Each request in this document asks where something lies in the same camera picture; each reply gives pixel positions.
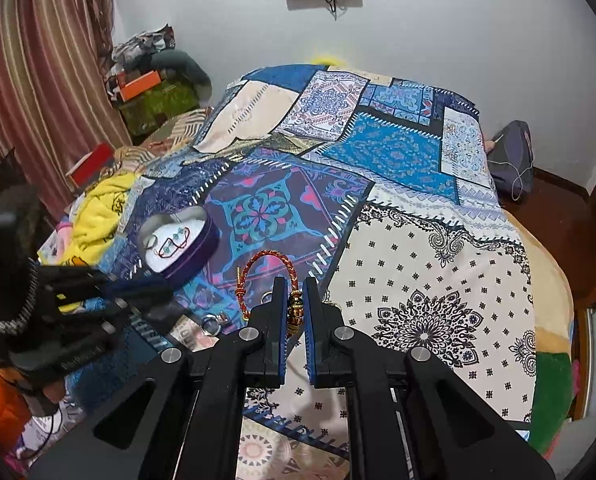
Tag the orange box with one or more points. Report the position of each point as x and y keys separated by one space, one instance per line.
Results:
x=138 y=85

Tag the beige and green fleece blanket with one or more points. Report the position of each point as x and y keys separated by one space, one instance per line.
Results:
x=552 y=310

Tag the dark grey cushion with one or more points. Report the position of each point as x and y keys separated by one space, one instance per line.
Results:
x=188 y=67

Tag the blue patchwork printed blanket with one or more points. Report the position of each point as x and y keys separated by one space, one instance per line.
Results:
x=402 y=270

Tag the yellow cloth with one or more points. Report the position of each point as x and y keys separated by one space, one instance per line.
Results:
x=100 y=215

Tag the grey backpack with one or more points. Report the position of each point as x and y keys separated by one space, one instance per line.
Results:
x=512 y=160

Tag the striped brown curtain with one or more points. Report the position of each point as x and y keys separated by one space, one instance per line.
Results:
x=38 y=75

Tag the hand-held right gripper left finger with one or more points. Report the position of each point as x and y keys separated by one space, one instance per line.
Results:
x=280 y=332

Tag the red box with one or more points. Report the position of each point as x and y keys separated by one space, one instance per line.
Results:
x=90 y=165

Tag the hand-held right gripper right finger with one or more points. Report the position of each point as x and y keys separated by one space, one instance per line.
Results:
x=310 y=332

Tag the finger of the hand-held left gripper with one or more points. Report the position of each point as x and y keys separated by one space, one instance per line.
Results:
x=143 y=312
x=133 y=291

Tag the purple heart-shaped jewelry box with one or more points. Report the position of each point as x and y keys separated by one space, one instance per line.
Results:
x=190 y=255

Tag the green patterned bag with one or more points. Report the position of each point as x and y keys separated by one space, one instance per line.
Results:
x=160 y=105

